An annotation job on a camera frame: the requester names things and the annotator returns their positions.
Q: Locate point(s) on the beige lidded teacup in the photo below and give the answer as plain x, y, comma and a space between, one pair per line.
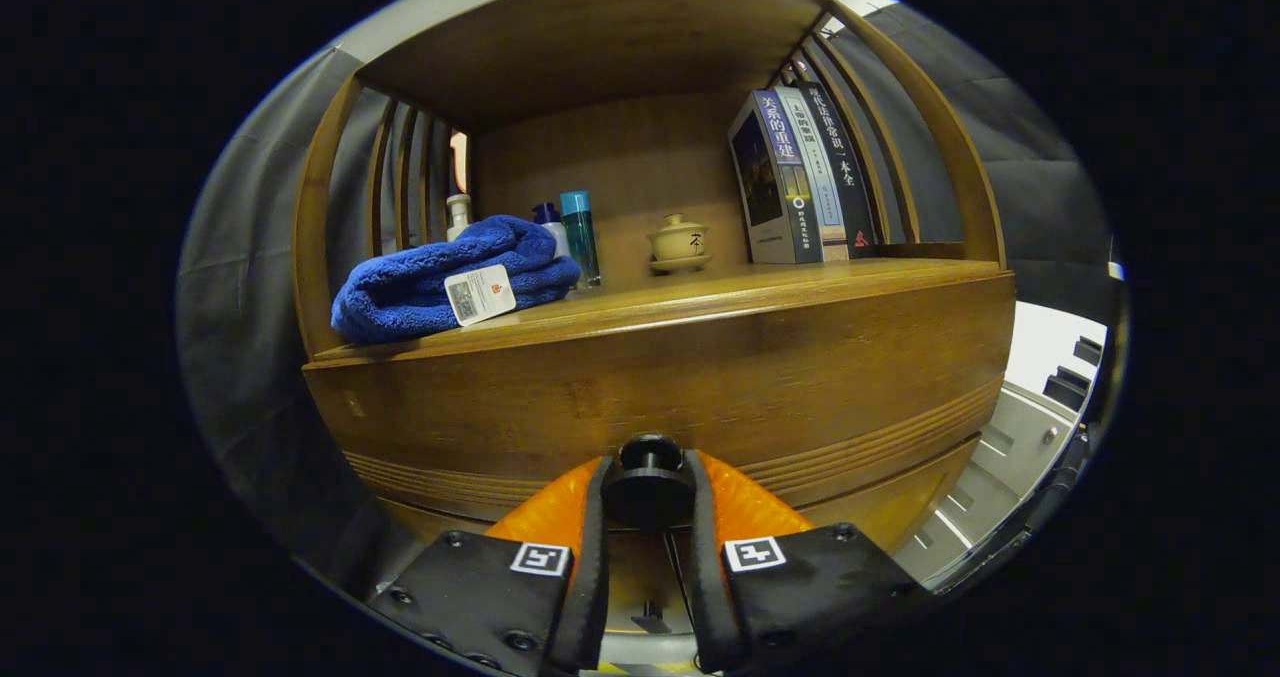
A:
680, 244

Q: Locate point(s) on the teal slim bottle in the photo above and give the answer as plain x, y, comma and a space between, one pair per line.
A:
580, 242

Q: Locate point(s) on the white pump bottle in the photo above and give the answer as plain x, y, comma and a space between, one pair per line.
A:
458, 215

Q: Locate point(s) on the wooden countertop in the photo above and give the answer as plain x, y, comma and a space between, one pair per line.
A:
760, 282

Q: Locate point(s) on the white table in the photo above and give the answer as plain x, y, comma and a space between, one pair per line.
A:
1035, 347

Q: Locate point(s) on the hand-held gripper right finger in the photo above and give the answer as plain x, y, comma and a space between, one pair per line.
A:
705, 587

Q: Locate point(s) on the blue folded towel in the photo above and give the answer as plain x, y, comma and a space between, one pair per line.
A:
420, 287

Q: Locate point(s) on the pale spine book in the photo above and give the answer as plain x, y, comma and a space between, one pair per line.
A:
820, 187

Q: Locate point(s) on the wooden drawer with black knob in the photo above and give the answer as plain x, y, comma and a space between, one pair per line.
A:
700, 377

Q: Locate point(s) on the wooden cabinet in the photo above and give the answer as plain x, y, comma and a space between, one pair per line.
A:
620, 157

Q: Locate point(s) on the blue spine book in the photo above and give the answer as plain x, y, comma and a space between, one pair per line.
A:
790, 172

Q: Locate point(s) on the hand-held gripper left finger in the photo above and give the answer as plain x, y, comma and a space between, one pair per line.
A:
590, 577

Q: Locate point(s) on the white lotion bottle blue cap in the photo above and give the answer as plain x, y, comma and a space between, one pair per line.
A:
558, 242

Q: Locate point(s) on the black backdrop cloth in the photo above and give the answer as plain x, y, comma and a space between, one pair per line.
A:
240, 307

